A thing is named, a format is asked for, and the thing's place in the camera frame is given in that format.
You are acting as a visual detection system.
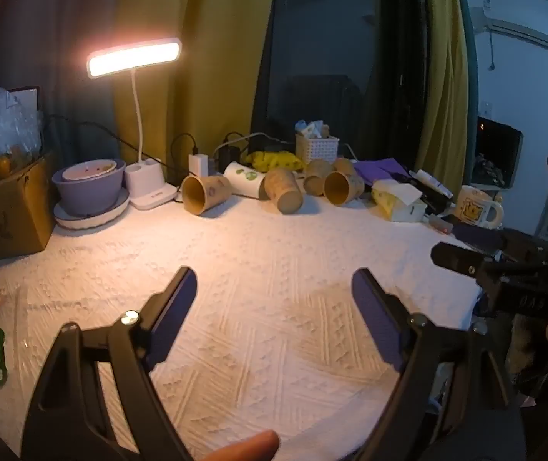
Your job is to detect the purple bowl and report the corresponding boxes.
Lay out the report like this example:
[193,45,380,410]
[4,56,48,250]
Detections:
[51,158,127,217]

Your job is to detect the white air conditioner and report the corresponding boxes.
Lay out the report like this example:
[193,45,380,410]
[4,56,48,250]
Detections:
[470,6,548,52]

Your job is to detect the white embossed table cloth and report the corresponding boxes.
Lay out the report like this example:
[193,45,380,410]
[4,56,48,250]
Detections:
[0,191,485,461]

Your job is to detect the purple cloth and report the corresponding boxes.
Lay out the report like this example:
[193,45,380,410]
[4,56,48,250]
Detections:
[353,157,410,184]

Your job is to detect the person's left hand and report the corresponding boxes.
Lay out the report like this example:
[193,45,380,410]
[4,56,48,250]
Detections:
[204,429,281,461]

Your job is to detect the brown paper cup with print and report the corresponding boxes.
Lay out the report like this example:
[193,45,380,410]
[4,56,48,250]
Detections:
[181,175,233,216]

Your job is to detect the black power adapter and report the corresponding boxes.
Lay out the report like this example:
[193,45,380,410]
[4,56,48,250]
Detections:
[218,143,241,169]

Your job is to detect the white desk lamp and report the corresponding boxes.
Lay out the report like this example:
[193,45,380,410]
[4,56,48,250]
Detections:
[86,37,183,211]

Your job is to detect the white inner bowl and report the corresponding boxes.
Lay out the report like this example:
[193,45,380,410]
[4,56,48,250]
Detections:
[61,159,119,182]

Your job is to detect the black cable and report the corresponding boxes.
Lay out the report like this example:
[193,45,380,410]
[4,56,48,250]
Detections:
[42,114,199,186]

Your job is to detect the person's right hand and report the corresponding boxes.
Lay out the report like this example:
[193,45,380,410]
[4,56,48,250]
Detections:
[508,315,548,389]

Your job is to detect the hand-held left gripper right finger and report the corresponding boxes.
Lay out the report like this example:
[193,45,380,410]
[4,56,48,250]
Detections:
[351,268,515,461]

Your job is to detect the white tube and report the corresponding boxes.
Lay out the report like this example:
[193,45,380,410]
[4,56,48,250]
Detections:
[410,168,453,199]

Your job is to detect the yellow curtain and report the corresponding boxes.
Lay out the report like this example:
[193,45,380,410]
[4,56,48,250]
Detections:
[415,0,480,189]
[115,0,281,179]

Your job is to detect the dark window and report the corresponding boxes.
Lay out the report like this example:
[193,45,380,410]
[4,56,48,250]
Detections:
[252,0,429,164]

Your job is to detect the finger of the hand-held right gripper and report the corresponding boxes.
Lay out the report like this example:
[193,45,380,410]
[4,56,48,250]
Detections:
[430,241,502,282]
[452,224,541,261]

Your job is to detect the small packets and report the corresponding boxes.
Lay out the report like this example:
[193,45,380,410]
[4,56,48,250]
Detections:
[295,118,331,139]

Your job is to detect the black box appliance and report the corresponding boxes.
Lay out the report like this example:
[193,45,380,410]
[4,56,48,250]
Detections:
[475,116,525,189]

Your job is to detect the white printed mug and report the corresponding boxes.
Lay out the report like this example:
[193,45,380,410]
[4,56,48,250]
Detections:
[451,185,505,229]

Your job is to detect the white charger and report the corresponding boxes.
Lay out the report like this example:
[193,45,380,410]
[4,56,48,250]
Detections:
[188,153,211,177]

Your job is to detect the white cable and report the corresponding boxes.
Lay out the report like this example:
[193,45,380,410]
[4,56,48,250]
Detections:
[214,131,282,157]

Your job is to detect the yellow cloth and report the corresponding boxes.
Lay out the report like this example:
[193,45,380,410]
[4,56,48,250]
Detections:
[246,150,302,174]

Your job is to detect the white plate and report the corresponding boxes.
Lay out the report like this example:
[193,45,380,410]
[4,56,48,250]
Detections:
[53,186,131,231]

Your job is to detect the white paper cup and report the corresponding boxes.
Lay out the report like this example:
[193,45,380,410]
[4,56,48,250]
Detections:
[223,161,268,199]

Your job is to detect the cardboard box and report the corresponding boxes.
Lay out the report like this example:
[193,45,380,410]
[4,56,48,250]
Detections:
[0,153,59,261]

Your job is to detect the yellow and white tissue box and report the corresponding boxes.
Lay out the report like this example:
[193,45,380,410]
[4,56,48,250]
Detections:
[371,178,428,224]

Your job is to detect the white plastic basket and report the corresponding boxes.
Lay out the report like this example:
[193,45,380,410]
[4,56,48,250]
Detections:
[295,133,340,165]

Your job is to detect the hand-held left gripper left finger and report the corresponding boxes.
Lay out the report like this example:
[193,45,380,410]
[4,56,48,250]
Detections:
[22,266,198,461]

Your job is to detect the grey curtain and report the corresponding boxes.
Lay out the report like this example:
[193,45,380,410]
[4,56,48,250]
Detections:
[0,0,128,166]

